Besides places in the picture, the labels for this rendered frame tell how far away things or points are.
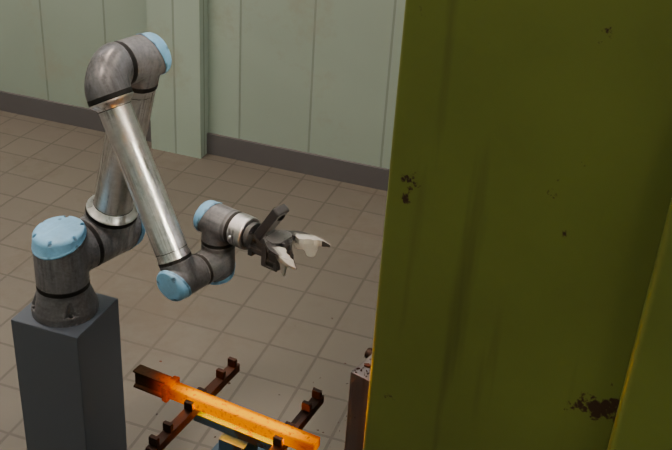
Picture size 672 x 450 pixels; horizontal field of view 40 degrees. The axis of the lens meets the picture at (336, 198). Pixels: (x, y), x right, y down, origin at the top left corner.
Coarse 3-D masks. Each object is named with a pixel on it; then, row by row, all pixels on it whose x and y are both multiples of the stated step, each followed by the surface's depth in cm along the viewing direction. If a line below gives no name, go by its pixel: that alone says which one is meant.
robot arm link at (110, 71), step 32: (96, 64) 228; (128, 64) 230; (96, 96) 226; (128, 96) 230; (128, 128) 230; (128, 160) 231; (160, 192) 234; (160, 224) 234; (160, 256) 236; (192, 256) 240; (160, 288) 239; (192, 288) 238
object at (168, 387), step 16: (144, 368) 197; (144, 384) 197; (160, 384) 195; (176, 384) 194; (176, 400) 193; (192, 400) 191; (208, 400) 191; (224, 400) 191; (224, 416) 188; (240, 416) 187; (256, 416) 187; (256, 432) 186; (272, 432) 184; (288, 432) 184; (304, 432) 184; (304, 448) 181
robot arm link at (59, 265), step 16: (48, 224) 261; (64, 224) 261; (80, 224) 262; (32, 240) 257; (48, 240) 255; (64, 240) 255; (80, 240) 258; (96, 240) 264; (48, 256) 255; (64, 256) 256; (80, 256) 259; (96, 256) 265; (48, 272) 257; (64, 272) 258; (80, 272) 261; (48, 288) 260; (64, 288) 260; (80, 288) 263
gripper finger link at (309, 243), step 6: (300, 234) 236; (300, 240) 234; (306, 240) 234; (312, 240) 234; (318, 240) 234; (300, 246) 236; (306, 246) 236; (312, 246) 236; (318, 246) 236; (324, 246) 234; (306, 252) 237; (312, 252) 237
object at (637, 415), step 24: (648, 288) 115; (648, 312) 115; (648, 336) 116; (648, 360) 117; (624, 384) 121; (648, 384) 118; (624, 408) 122; (648, 408) 120; (624, 432) 123; (648, 432) 121
